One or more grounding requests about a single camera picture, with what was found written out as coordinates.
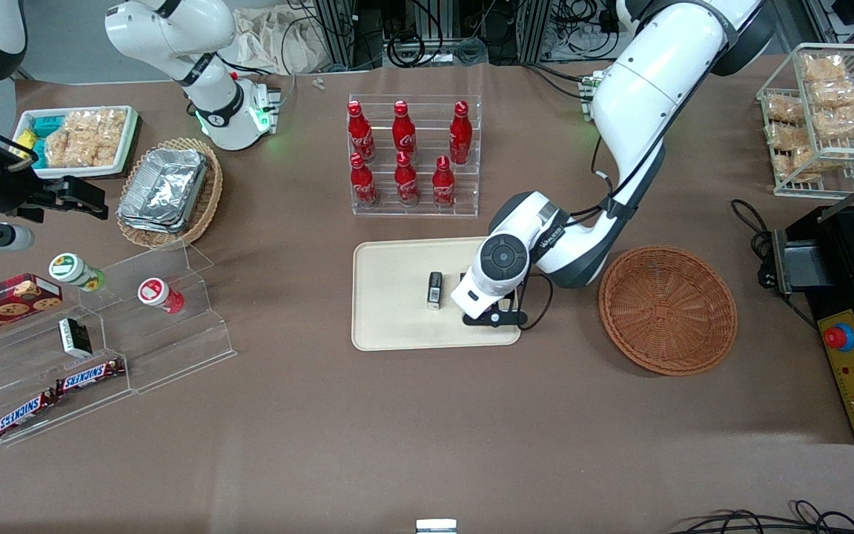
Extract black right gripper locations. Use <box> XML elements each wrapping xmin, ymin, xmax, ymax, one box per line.
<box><xmin>0</xmin><ymin>159</ymin><xmax>110</xmax><ymax>223</ymax></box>

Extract cream plastic tray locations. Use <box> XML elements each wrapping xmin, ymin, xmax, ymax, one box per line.
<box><xmin>353</xmin><ymin>237</ymin><xmax>522</xmax><ymax>352</ymax></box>

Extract light woven basket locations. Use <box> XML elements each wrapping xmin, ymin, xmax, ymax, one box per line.
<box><xmin>117</xmin><ymin>137</ymin><xmax>224</xmax><ymax>250</ymax></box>

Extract round brown wicker basket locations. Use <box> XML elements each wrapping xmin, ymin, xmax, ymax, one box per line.
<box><xmin>599</xmin><ymin>246</ymin><xmax>738</xmax><ymax>377</ymax></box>

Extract rice cracker bag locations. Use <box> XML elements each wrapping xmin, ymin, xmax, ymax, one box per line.
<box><xmin>45</xmin><ymin>128</ymin><xmax>93</xmax><ymax>168</ymax></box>
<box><xmin>64</xmin><ymin>108</ymin><xmax>128</xmax><ymax>168</ymax></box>

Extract green lid cup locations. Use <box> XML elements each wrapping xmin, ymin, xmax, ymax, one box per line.
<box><xmin>49</xmin><ymin>252</ymin><xmax>106</xmax><ymax>291</ymax></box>

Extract white plastic bin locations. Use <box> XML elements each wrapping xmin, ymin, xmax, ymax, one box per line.
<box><xmin>12</xmin><ymin>105</ymin><xmax>140</xmax><ymax>179</ymax></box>

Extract stacked foil containers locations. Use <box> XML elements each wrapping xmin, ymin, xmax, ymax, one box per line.
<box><xmin>119</xmin><ymin>148</ymin><xmax>209</xmax><ymax>226</ymax></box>

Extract red lid cup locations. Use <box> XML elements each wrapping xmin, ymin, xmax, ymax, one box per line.
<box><xmin>138</xmin><ymin>277</ymin><xmax>185</xmax><ymax>314</ymax></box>

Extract clear acrylic bottle rack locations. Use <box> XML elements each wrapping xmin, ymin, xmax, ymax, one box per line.
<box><xmin>348</xmin><ymin>94</ymin><xmax>481</xmax><ymax>218</ymax></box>

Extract red cookie box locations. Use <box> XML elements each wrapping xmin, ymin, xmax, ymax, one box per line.
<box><xmin>0</xmin><ymin>273</ymin><xmax>63</xmax><ymax>343</ymax></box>

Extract red cola bottle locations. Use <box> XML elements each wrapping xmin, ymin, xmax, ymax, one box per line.
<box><xmin>347</xmin><ymin>101</ymin><xmax>374</xmax><ymax>164</ymax></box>
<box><xmin>449</xmin><ymin>101</ymin><xmax>474</xmax><ymax>165</ymax></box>
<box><xmin>432</xmin><ymin>156</ymin><xmax>457</xmax><ymax>209</ymax></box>
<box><xmin>392</xmin><ymin>101</ymin><xmax>417</xmax><ymax>160</ymax></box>
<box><xmin>350</xmin><ymin>153</ymin><xmax>380</xmax><ymax>208</ymax></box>
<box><xmin>394</xmin><ymin>152</ymin><xmax>420</xmax><ymax>207</ymax></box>

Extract clear acrylic stepped stand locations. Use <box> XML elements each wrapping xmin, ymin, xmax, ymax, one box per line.
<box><xmin>0</xmin><ymin>241</ymin><xmax>237</xmax><ymax>446</ymax></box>

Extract Snickers bar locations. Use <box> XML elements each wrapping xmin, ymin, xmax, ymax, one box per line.
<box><xmin>55</xmin><ymin>357</ymin><xmax>126</xmax><ymax>395</ymax></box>
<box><xmin>0</xmin><ymin>389</ymin><xmax>59</xmax><ymax>438</ymax></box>

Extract beige cloth bag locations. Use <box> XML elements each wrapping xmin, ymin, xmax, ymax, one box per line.
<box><xmin>233</xmin><ymin>6</ymin><xmax>339</xmax><ymax>76</ymax></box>

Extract puffed snack bag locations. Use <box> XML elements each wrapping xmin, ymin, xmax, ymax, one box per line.
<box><xmin>811</xmin><ymin>79</ymin><xmax>854</xmax><ymax>107</ymax></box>
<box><xmin>801</xmin><ymin>56</ymin><xmax>848</xmax><ymax>82</ymax></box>
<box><xmin>766</xmin><ymin>95</ymin><xmax>806</xmax><ymax>125</ymax></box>
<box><xmin>768</xmin><ymin>122</ymin><xmax>812</xmax><ymax>151</ymax></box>
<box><xmin>777</xmin><ymin>147</ymin><xmax>832</xmax><ymax>182</ymax></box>
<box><xmin>814</xmin><ymin>104</ymin><xmax>854</xmax><ymax>138</ymax></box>

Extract black machine with yellow panel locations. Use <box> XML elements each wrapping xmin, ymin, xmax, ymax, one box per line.
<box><xmin>772</xmin><ymin>204</ymin><xmax>854</xmax><ymax>444</ymax></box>

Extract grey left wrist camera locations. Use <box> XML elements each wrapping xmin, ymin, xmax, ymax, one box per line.
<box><xmin>451</xmin><ymin>271</ymin><xmax>506</xmax><ymax>321</ymax></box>

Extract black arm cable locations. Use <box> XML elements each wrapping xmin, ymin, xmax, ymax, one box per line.
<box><xmin>516</xmin><ymin>74</ymin><xmax>669</xmax><ymax>332</ymax></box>

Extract black power cable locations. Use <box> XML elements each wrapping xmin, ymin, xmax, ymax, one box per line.
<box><xmin>731</xmin><ymin>199</ymin><xmax>817</xmax><ymax>331</ymax></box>

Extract coiled black cable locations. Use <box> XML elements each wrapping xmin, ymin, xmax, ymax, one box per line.
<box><xmin>386</xmin><ymin>31</ymin><xmax>428</xmax><ymax>69</ymax></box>

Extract aluminium frame post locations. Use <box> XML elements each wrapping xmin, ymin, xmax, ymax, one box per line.
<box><xmin>314</xmin><ymin>0</ymin><xmax>357</xmax><ymax>71</ymax></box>
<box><xmin>518</xmin><ymin>0</ymin><xmax>551</xmax><ymax>64</ymax></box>

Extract black floor cables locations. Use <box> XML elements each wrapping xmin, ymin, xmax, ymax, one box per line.
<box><xmin>668</xmin><ymin>500</ymin><xmax>854</xmax><ymax>534</ymax></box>

